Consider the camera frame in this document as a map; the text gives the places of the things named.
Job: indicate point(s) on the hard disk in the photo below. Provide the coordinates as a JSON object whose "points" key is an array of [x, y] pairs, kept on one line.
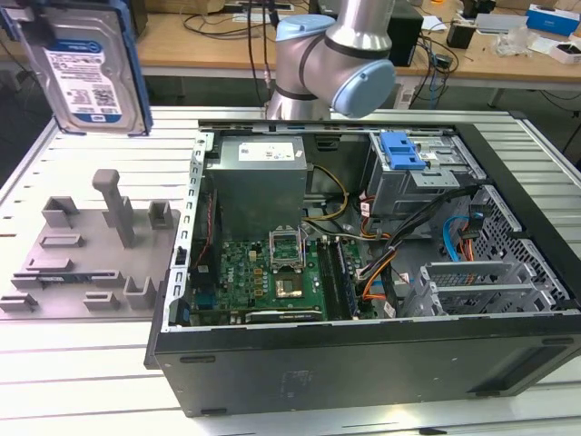
{"points": [[86, 72]]}

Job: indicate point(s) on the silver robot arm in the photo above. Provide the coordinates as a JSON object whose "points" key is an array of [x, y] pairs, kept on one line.
{"points": [[345, 41]]}

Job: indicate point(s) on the metal disk bay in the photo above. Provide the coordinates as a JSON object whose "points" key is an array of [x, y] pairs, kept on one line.
{"points": [[476, 272]]}

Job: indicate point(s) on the thin metal locking lever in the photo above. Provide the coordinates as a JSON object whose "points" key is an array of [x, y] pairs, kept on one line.
{"points": [[305, 254]]}

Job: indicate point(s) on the grey power supply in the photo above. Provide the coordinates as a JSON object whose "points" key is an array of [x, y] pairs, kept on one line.
{"points": [[258, 195]]}

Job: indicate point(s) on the CPU socket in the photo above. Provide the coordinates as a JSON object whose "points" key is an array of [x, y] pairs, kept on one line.
{"points": [[289, 288]]}

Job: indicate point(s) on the green motherboard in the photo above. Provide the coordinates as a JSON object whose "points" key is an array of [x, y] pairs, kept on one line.
{"points": [[245, 272]]}

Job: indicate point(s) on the black RAM slot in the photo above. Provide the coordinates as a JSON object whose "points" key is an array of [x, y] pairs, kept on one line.
{"points": [[327, 281]]}

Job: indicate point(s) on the black case fan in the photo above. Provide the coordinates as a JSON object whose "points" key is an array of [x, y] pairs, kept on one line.
{"points": [[215, 218]]}

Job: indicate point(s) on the green RAM stick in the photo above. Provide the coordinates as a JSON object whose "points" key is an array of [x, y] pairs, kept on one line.
{"points": [[347, 286], [59, 278]]}

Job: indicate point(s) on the black graphics card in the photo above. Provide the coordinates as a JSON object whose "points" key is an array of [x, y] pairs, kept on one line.
{"points": [[281, 317]]}

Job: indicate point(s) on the metal drive cage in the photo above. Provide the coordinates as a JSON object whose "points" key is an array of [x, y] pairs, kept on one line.
{"points": [[395, 191]]}

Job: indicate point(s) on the blue plastic cage latch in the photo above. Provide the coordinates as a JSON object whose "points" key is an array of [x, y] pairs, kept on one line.
{"points": [[395, 150]]}

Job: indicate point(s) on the blue card latch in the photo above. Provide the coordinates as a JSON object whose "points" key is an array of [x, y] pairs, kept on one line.
{"points": [[184, 316]]}

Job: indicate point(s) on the black PC case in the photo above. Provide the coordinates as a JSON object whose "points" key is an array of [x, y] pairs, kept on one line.
{"points": [[363, 372]]}

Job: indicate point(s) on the wooden desk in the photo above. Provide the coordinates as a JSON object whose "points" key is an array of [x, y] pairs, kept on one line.
{"points": [[204, 50]]}

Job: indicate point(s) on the grey parts rack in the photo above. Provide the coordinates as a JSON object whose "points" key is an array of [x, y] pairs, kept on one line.
{"points": [[91, 268]]}

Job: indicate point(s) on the black desktop box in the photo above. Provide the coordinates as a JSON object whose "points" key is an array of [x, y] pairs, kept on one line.
{"points": [[406, 36]]}

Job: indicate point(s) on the small black box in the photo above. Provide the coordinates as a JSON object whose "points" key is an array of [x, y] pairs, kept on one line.
{"points": [[460, 36]]}

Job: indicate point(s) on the large black box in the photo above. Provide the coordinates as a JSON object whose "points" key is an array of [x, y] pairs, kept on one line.
{"points": [[138, 16]]}

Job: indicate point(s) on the silver flat box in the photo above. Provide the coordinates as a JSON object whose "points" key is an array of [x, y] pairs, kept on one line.
{"points": [[499, 22]]}

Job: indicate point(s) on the crumpled clear plastic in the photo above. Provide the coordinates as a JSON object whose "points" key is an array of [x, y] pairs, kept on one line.
{"points": [[517, 43]]}

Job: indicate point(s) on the white box with black insert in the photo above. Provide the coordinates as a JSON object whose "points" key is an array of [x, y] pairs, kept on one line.
{"points": [[565, 50]]}

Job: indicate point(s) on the blue white box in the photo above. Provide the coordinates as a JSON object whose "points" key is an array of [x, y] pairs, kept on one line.
{"points": [[554, 20]]}

